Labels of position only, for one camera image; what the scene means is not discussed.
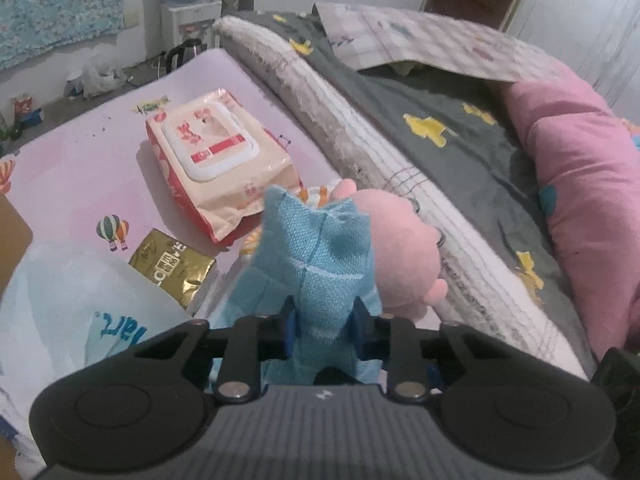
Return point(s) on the peach wet wipes pack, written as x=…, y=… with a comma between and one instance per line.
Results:
x=215, y=145

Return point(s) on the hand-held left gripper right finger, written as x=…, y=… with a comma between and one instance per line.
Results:
x=359, y=330

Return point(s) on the grey star-print blanket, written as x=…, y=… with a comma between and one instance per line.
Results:
x=320, y=95

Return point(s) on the crumpled white bag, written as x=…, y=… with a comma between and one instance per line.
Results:
x=100, y=77

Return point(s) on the orange striped white cloth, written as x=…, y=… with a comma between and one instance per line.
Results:
x=315, y=196

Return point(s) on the gold foil packet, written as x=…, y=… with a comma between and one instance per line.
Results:
x=170, y=265

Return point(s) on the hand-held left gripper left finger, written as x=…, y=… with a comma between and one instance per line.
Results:
x=287, y=332

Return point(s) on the blue floral wall cloth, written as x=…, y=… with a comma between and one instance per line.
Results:
x=55, y=5

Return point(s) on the brown cardboard box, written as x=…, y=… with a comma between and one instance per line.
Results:
x=12, y=240

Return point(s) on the black electric kettle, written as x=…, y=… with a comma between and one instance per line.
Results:
x=185, y=55

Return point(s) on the white water dispenser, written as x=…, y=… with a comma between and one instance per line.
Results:
x=190, y=22

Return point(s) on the pale checkered blanket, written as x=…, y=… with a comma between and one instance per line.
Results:
x=425, y=40

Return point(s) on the light blue woven cloth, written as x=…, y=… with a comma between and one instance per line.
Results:
x=325, y=270

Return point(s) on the pink pillow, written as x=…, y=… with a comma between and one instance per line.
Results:
x=590, y=170

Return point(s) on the pink balloon-print play mat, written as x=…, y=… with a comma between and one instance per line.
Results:
x=90, y=160

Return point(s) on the white plastic bag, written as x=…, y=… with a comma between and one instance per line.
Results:
x=75, y=300

